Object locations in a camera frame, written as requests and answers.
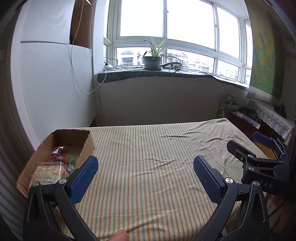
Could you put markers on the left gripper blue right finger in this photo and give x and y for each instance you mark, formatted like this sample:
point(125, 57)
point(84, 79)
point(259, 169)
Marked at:
point(251, 222)

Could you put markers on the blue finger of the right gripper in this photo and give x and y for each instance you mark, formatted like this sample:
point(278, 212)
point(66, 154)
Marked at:
point(242, 155)
point(278, 147)

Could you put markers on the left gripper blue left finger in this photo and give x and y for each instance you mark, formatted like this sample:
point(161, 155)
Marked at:
point(39, 222)

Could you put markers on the clear bag sliced bread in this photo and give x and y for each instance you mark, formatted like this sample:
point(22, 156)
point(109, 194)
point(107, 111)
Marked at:
point(49, 173)

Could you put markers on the red crinkly snack wrapper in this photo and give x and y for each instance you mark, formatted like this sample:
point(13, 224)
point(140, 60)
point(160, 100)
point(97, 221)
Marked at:
point(55, 158)

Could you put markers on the green candy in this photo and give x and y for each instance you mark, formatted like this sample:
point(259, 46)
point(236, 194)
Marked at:
point(72, 160)

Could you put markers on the red clear dates candy pack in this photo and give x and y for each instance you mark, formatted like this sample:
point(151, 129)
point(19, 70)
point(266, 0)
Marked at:
point(57, 151)

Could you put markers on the person's right hand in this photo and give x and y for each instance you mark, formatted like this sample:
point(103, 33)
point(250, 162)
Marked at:
point(281, 211)

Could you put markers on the person's left hand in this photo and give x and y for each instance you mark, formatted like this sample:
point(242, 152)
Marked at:
point(120, 235)

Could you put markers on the white lace table cover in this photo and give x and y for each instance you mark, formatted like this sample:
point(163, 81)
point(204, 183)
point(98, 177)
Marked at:
point(283, 126)

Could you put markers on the dark red storage box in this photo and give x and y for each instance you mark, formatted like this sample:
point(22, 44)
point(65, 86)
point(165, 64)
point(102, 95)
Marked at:
point(247, 125)

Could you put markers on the green patterned shopping bag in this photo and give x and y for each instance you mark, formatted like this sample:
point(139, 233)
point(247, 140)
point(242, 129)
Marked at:
point(227, 106)

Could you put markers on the brown cardboard box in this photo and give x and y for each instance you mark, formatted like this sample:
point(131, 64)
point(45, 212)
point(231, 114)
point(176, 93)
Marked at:
point(66, 148)

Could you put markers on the striped beige tablecloth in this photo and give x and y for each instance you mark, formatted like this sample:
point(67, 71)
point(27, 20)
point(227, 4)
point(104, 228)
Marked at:
point(146, 184)

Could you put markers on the black round object on sill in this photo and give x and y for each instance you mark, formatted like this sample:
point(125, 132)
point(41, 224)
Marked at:
point(172, 65)

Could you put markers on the potted spider plant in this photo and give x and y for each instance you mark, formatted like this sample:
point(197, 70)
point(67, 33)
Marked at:
point(156, 56)

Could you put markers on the white power strip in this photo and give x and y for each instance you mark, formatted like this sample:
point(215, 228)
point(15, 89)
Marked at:
point(108, 67)

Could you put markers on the yellow green wall map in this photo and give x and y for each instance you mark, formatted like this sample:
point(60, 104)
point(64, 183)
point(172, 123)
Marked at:
point(267, 62)

